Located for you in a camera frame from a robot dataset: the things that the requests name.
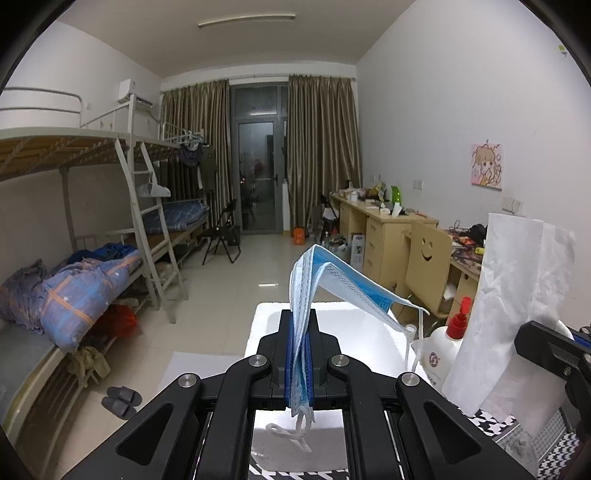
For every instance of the dark blue clothes pile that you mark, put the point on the dark blue clothes pile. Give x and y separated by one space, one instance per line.
108 251

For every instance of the green object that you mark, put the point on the green object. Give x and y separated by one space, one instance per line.
396 194

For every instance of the grey slipper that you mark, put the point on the grey slipper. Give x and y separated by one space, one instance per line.
115 407
127 393

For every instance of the black folding chair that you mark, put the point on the black folding chair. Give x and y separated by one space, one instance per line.
224 230

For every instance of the dark hanging clothes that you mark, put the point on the dark hanging clothes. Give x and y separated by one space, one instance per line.
190 154

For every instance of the red bag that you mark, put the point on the red bag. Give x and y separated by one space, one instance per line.
122 321

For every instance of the wooden smiley chair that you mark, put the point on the wooden smiley chair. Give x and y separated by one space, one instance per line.
427 258

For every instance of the blue checked mattress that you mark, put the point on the blue checked mattress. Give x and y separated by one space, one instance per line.
178 214

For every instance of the black white houndstooth mat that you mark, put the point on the black white houndstooth mat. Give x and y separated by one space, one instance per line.
568 457

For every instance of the white paper towel roll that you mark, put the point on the white paper towel roll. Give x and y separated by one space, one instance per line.
508 286

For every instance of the beige cloth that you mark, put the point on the beige cloth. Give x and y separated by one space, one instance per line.
90 362

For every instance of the ceiling tube light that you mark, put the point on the ceiling tube light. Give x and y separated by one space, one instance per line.
247 21

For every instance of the pink cartoon wall poster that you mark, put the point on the pink cartoon wall poster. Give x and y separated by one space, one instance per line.
486 166

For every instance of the blue plaid quilt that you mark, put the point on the blue plaid quilt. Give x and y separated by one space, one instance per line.
78 295

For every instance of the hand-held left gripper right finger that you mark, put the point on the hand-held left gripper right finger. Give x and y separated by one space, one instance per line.
310 369

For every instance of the wooden desk with drawers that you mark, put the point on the wooden desk with drawers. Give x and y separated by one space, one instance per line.
383 240

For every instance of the white metal bunk bed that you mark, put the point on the white metal bunk bed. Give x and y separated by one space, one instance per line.
166 138
124 152

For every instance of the brown curtain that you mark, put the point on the brown curtain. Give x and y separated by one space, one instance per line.
323 138
198 138

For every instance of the white cardboard box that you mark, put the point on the white cardboard box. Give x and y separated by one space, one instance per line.
357 249

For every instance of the white pump bottle red top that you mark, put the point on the white pump bottle red top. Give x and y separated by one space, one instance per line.
438 355

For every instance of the blue face mask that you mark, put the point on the blue face mask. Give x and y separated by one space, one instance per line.
323 272

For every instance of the glass balcony door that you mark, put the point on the glass balcony door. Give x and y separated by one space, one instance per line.
258 152

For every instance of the white foam box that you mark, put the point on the white foam box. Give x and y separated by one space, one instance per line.
360 332

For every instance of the cluttered wooden desk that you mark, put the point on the cluttered wooden desk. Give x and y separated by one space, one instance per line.
464 272

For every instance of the white hanging hanger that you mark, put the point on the white hanging hanger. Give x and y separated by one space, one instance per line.
152 188

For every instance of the white air conditioner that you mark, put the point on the white air conditioner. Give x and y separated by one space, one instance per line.
131 92

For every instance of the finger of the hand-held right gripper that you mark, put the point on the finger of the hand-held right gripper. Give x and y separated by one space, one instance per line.
582 338
542 344

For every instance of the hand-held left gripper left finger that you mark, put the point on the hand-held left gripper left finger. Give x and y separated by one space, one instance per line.
288 369

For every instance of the orange container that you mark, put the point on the orange container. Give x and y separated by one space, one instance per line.
298 235

